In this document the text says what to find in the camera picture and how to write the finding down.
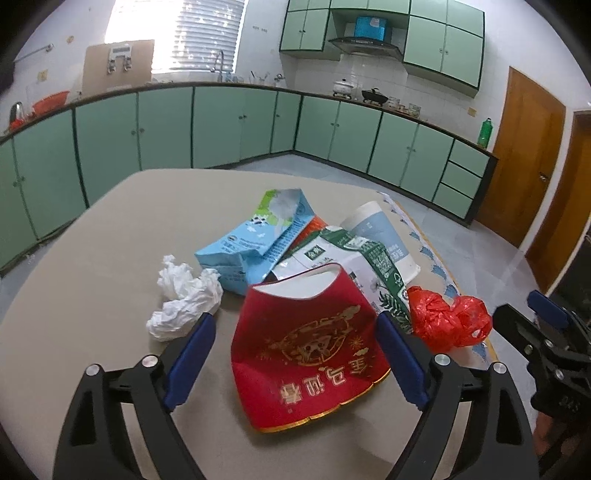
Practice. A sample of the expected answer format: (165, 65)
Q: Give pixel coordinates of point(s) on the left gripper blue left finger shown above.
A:
(94, 442)

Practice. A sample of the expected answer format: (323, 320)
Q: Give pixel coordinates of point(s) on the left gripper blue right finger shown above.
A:
(497, 442)

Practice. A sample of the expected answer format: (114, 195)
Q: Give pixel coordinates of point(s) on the red plastic bag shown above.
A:
(444, 327)

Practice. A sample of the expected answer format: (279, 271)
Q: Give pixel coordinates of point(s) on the white tissue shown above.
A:
(185, 298)

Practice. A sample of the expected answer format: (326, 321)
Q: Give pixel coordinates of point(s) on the green white milk carton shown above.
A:
(367, 263)

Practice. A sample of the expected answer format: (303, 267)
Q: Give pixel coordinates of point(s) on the red paper bowl gold print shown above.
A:
(304, 347)

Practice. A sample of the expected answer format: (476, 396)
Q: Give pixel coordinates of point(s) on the blue white paper cup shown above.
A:
(371, 222)

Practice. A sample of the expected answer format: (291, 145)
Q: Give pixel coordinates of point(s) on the blue milk carton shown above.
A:
(247, 254)

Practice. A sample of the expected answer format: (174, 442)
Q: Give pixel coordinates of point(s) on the green lower kitchen cabinets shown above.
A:
(58, 165)

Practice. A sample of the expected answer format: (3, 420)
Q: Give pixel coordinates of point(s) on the green kitchen cabinets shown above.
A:
(441, 41)
(58, 165)

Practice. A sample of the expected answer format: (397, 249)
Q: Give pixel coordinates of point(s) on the green upper kitchen cabinets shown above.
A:
(441, 41)

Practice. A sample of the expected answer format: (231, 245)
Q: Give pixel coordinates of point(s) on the kitchen faucet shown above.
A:
(218, 66)

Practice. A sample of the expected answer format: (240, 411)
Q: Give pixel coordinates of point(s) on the brown wooden door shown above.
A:
(566, 221)
(527, 147)

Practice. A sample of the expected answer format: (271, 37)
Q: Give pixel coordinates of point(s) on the green bottle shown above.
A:
(485, 133)

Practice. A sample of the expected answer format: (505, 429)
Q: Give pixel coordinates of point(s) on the black wok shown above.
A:
(374, 96)

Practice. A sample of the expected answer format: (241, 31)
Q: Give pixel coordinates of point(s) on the white cooking pot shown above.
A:
(343, 89)

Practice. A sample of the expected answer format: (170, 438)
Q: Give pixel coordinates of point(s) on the electric kettle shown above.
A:
(17, 113)

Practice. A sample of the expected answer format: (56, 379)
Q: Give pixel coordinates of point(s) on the orange basin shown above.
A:
(50, 103)

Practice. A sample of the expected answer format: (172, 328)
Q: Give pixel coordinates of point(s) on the range hood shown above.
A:
(368, 47)

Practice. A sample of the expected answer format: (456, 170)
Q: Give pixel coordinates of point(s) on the blue box on hood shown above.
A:
(373, 28)

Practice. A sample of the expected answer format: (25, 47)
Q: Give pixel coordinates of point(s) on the cardboard box on counter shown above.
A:
(116, 66)

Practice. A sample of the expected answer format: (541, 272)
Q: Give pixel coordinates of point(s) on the window with white blinds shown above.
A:
(186, 33)

